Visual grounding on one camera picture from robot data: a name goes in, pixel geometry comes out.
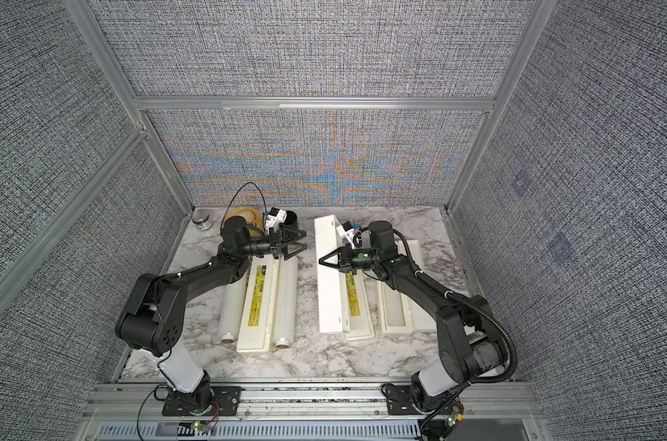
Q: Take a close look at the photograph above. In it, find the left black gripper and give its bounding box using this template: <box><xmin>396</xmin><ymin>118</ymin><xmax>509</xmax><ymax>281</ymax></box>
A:
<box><xmin>240</xmin><ymin>227</ymin><xmax>307</xmax><ymax>263</ymax></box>

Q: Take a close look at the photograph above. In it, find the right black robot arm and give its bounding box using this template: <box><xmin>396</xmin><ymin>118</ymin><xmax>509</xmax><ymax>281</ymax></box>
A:
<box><xmin>318</xmin><ymin>220</ymin><xmax>517</xmax><ymax>415</ymax></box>

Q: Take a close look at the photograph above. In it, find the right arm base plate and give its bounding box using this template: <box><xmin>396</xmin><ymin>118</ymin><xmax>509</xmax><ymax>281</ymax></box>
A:
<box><xmin>380</xmin><ymin>383</ymin><xmax>465</xmax><ymax>415</ymax></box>

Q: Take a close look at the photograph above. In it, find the plastic wrap roll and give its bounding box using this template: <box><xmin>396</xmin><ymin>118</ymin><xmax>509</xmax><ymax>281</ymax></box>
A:
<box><xmin>218</xmin><ymin>280</ymin><xmax>247</xmax><ymax>345</ymax></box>
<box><xmin>273</xmin><ymin>257</ymin><xmax>298</xmax><ymax>349</ymax></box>

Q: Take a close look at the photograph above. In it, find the white wrap dispenser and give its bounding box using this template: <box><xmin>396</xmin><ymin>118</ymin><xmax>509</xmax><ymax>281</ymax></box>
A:
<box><xmin>314</xmin><ymin>215</ymin><xmax>375</xmax><ymax>342</ymax></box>
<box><xmin>236</xmin><ymin>255</ymin><xmax>279</xmax><ymax>354</ymax></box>
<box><xmin>376</xmin><ymin>239</ymin><xmax>439</xmax><ymax>337</ymax></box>

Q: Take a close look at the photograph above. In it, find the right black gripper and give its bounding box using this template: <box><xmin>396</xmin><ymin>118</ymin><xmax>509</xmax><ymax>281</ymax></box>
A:
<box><xmin>319</xmin><ymin>246</ymin><xmax>382</xmax><ymax>276</ymax></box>

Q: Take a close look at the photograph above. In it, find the aluminium mounting rail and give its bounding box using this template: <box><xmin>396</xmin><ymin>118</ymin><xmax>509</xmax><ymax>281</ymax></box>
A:
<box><xmin>81</xmin><ymin>378</ymin><xmax>545</xmax><ymax>421</ymax></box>

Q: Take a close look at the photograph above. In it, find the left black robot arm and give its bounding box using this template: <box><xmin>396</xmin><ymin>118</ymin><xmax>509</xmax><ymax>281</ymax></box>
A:
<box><xmin>115</xmin><ymin>209</ymin><xmax>306</xmax><ymax>415</ymax></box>

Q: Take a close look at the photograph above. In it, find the yellow bowl with buns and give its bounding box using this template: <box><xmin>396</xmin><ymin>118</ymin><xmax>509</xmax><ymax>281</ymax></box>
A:
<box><xmin>222</xmin><ymin>207</ymin><xmax>263</xmax><ymax>228</ymax></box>

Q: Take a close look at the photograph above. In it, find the black cup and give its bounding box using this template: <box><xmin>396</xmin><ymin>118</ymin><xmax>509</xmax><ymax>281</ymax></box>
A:
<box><xmin>281</xmin><ymin>211</ymin><xmax>298</xmax><ymax>230</ymax></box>

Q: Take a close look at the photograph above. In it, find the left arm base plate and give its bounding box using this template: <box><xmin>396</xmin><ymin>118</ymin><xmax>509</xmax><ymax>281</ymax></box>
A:
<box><xmin>162</xmin><ymin>386</ymin><xmax>241</xmax><ymax>417</ymax></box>

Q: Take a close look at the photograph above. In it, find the small silver tin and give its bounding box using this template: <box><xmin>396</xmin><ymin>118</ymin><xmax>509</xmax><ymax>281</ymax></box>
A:
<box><xmin>191</xmin><ymin>209</ymin><xmax>213</xmax><ymax>232</ymax></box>

